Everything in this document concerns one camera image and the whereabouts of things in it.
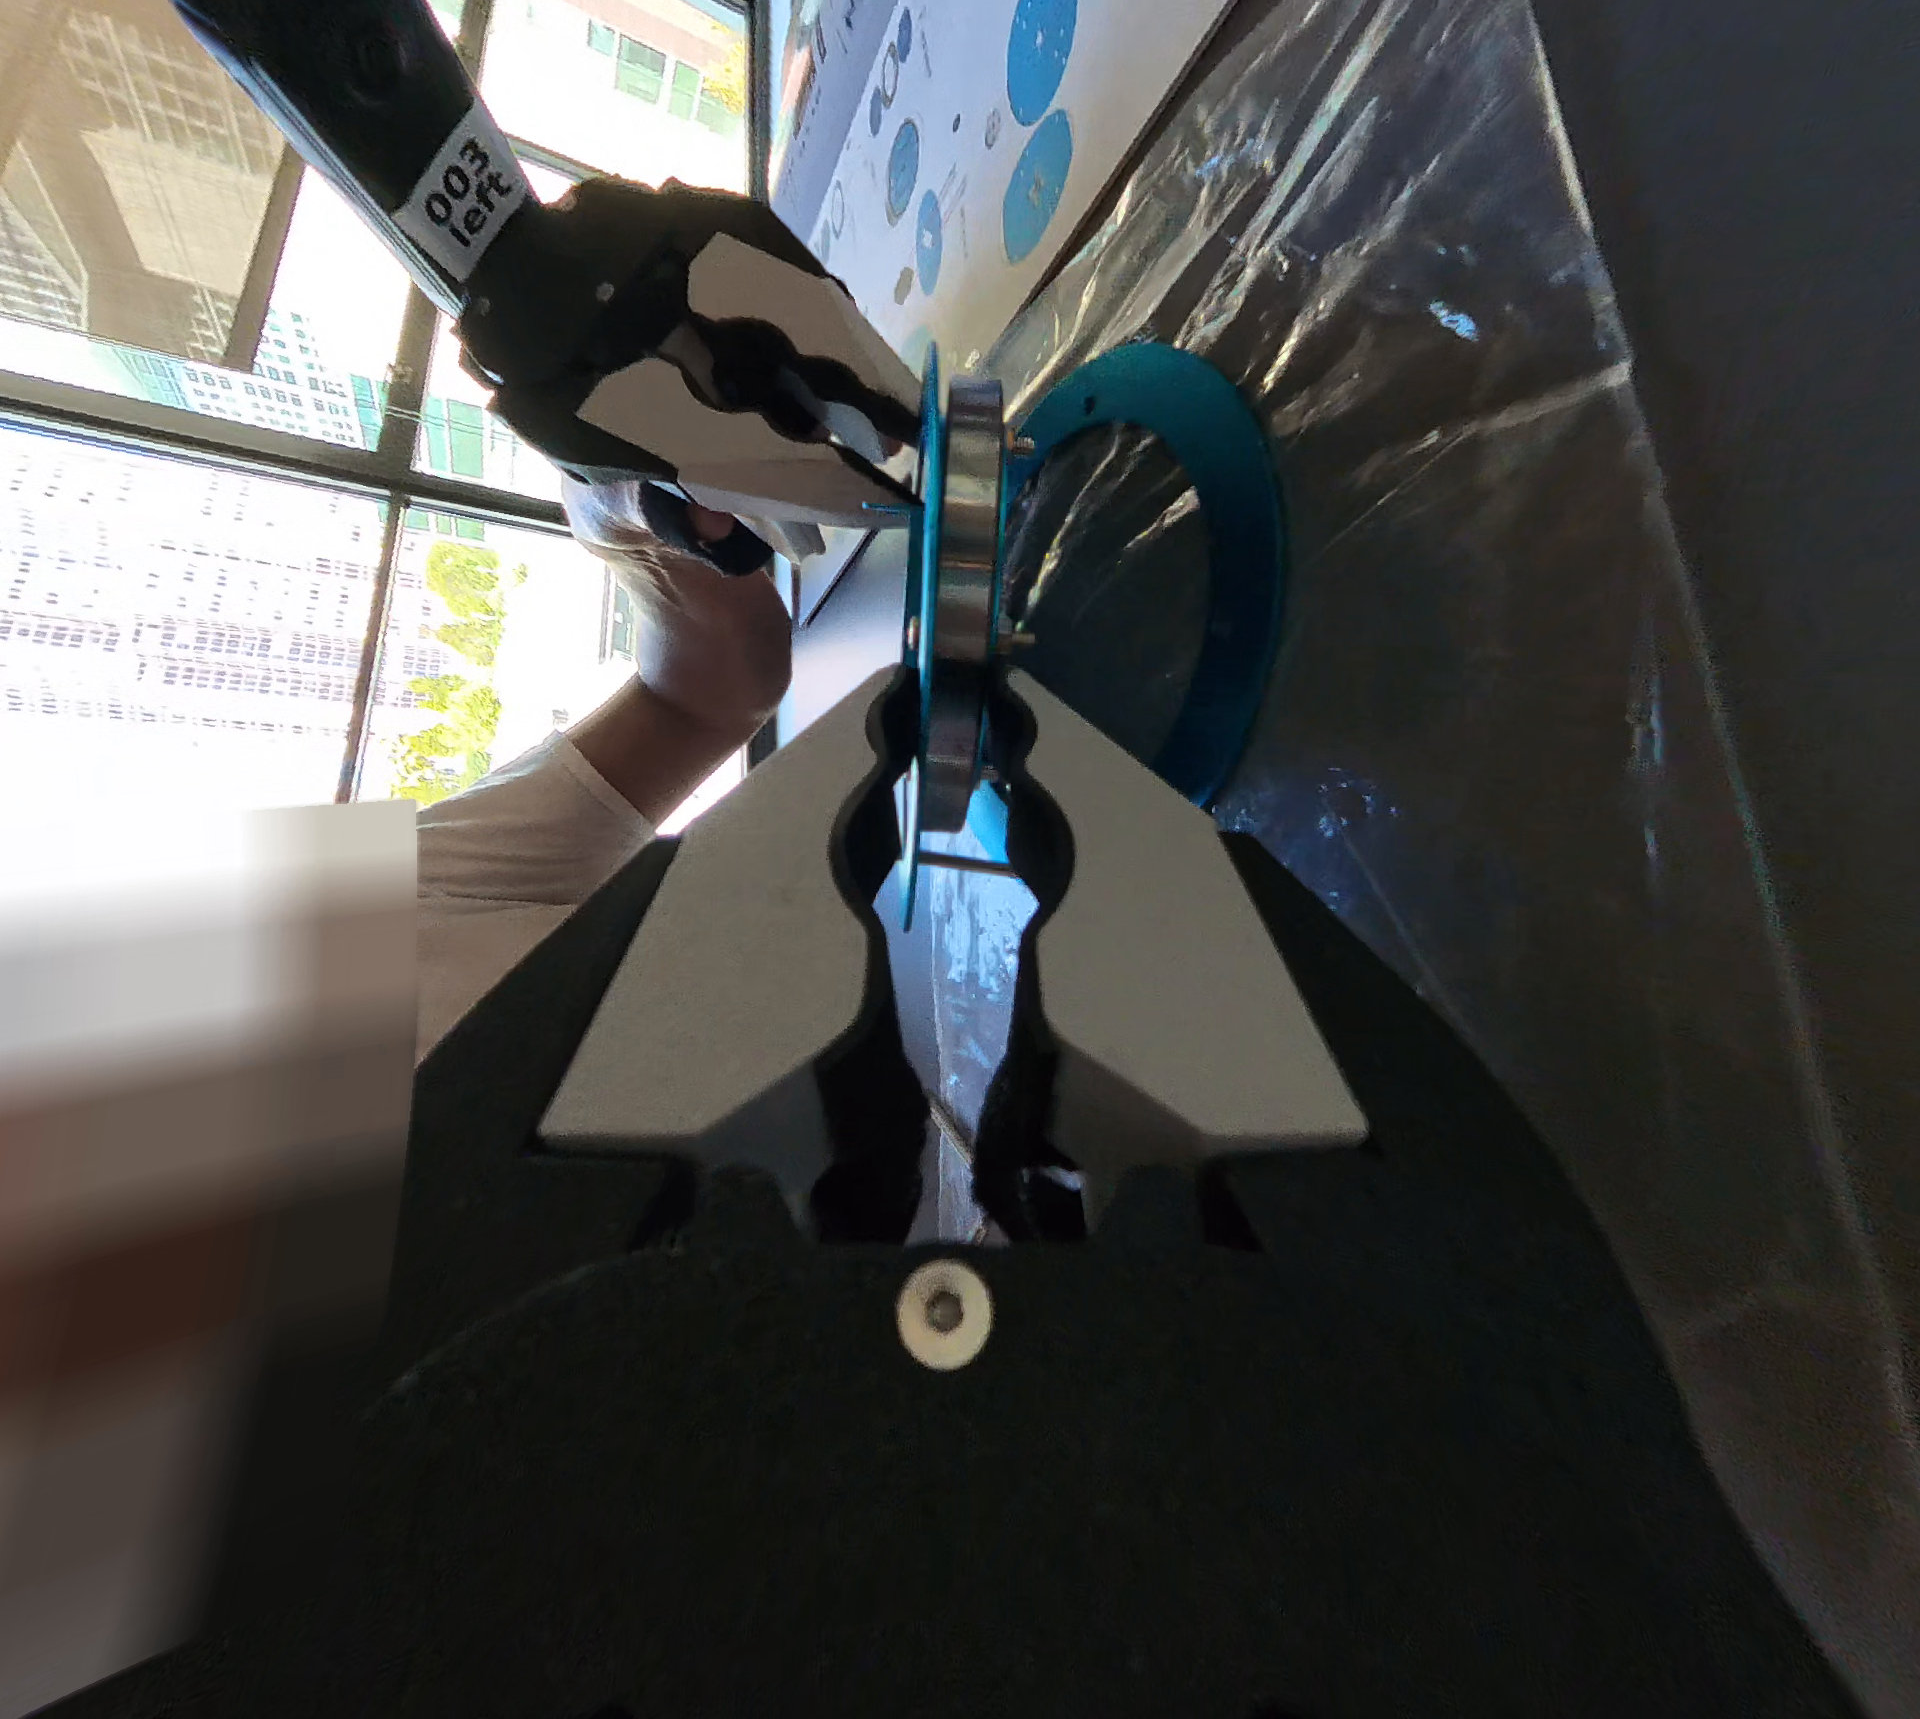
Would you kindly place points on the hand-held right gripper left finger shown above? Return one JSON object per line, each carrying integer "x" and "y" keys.
{"x": 705, "y": 1001}

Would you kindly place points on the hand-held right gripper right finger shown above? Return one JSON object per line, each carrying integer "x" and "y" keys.
{"x": 1200, "y": 1001}

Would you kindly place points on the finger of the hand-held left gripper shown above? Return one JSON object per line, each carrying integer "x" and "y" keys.
{"x": 779, "y": 302}
{"x": 677, "y": 423}

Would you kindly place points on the long silver screw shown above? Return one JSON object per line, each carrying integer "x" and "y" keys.
{"x": 976, "y": 864}

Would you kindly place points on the round bearing with blue bracket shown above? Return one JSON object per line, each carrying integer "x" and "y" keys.
{"x": 967, "y": 521}

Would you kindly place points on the large clear plastic bag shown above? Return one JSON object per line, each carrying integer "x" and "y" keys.
{"x": 1425, "y": 250}

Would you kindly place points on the person's left forearm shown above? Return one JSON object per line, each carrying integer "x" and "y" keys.
{"x": 660, "y": 761}

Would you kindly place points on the grey desk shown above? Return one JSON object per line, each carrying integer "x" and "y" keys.
{"x": 1771, "y": 250}

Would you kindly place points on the person's left hand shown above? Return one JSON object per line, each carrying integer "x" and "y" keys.
{"x": 705, "y": 653}

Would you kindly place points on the large window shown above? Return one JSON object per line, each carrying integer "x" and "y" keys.
{"x": 153, "y": 547}

